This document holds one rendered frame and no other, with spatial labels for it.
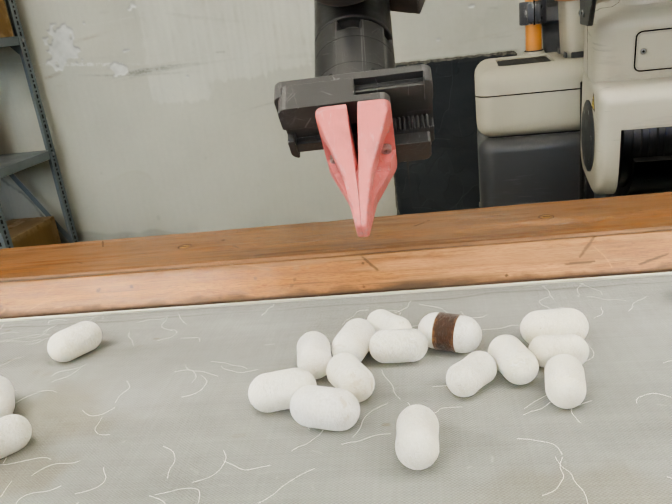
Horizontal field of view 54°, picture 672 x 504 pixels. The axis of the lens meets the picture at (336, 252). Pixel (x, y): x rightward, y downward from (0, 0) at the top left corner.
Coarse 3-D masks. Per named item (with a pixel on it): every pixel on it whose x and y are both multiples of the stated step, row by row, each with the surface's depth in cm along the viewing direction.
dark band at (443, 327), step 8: (440, 312) 40; (440, 320) 39; (448, 320) 39; (456, 320) 38; (432, 328) 39; (440, 328) 39; (448, 328) 38; (432, 336) 39; (440, 336) 39; (448, 336) 38; (440, 344) 39; (448, 344) 38; (456, 352) 39
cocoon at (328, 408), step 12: (300, 396) 33; (312, 396) 33; (324, 396) 33; (336, 396) 33; (348, 396) 33; (300, 408) 33; (312, 408) 33; (324, 408) 32; (336, 408) 32; (348, 408) 32; (300, 420) 33; (312, 420) 33; (324, 420) 32; (336, 420) 32; (348, 420) 32
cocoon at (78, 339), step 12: (84, 324) 45; (96, 324) 45; (60, 336) 43; (72, 336) 44; (84, 336) 44; (96, 336) 45; (48, 348) 43; (60, 348) 43; (72, 348) 43; (84, 348) 44; (60, 360) 43
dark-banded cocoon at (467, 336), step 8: (424, 320) 39; (432, 320) 39; (464, 320) 38; (472, 320) 39; (424, 328) 39; (456, 328) 38; (464, 328) 38; (472, 328) 38; (480, 328) 39; (456, 336) 38; (464, 336) 38; (472, 336) 38; (480, 336) 38; (432, 344) 39; (456, 344) 38; (464, 344) 38; (472, 344) 38; (464, 352) 39
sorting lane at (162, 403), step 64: (0, 320) 52; (64, 320) 51; (128, 320) 50; (192, 320) 48; (256, 320) 47; (320, 320) 46; (512, 320) 42; (640, 320) 40; (64, 384) 41; (128, 384) 40; (192, 384) 39; (320, 384) 38; (384, 384) 37; (512, 384) 35; (640, 384) 34; (64, 448) 35; (128, 448) 34; (192, 448) 33; (256, 448) 33; (320, 448) 32; (384, 448) 32; (448, 448) 31; (512, 448) 30; (576, 448) 30; (640, 448) 29
